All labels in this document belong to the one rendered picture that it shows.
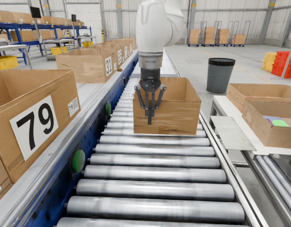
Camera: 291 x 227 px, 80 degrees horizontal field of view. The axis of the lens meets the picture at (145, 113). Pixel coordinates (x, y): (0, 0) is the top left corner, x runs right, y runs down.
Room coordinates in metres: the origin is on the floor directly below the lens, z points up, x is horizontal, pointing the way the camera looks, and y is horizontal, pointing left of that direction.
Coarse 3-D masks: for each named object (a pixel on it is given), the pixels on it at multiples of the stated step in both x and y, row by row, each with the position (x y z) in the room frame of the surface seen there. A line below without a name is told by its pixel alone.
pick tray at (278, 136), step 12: (252, 108) 0.76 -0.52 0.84; (264, 108) 0.84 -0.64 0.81; (276, 108) 0.83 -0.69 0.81; (288, 108) 0.82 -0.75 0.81; (252, 120) 0.73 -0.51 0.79; (264, 120) 0.64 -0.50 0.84; (288, 120) 0.79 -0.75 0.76; (264, 132) 0.61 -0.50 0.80; (276, 132) 0.58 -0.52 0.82; (288, 132) 0.57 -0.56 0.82; (264, 144) 0.58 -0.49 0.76; (276, 144) 0.58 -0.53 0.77; (288, 144) 0.57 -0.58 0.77
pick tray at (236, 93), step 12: (240, 84) 1.16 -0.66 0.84; (252, 84) 1.16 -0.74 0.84; (264, 84) 1.15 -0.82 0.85; (276, 84) 1.14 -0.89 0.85; (228, 96) 1.12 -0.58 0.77; (240, 96) 0.96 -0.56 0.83; (252, 96) 1.15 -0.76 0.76; (264, 96) 1.15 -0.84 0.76; (276, 96) 1.14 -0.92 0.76; (288, 96) 1.08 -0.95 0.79; (240, 108) 0.92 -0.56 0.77
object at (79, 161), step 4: (76, 152) 0.43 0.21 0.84; (80, 152) 0.43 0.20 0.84; (76, 156) 0.41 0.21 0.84; (80, 156) 0.42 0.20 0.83; (84, 156) 0.45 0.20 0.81; (76, 160) 0.40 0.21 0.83; (80, 160) 0.42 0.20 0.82; (84, 160) 0.44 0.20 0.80; (76, 164) 0.40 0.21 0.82; (80, 164) 0.41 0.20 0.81; (76, 168) 0.39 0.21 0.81; (80, 168) 0.41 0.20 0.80; (76, 172) 0.40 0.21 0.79
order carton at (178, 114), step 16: (160, 80) 1.06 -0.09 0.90; (176, 80) 1.06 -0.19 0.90; (144, 96) 1.07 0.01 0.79; (176, 96) 1.05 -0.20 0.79; (192, 96) 0.83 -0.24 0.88; (144, 112) 0.68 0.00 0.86; (160, 112) 0.67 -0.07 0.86; (176, 112) 0.67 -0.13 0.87; (192, 112) 0.67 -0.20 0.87; (144, 128) 0.68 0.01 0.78; (160, 128) 0.67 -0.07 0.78; (176, 128) 0.67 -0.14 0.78; (192, 128) 0.67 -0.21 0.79
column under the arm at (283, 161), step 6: (270, 156) 0.51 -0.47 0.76; (276, 156) 0.50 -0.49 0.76; (282, 156) 0.51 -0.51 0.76; (288, 156) 0.51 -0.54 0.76; (276, 162) 0.48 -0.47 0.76; (282, 162) 0.48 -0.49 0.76; (288, 162) 0.48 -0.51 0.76; (282, 168) 0.44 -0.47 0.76; (288, 168) 0.44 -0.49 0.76; (288, 174) 0.42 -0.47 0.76; (288, 180) 0.40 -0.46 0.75
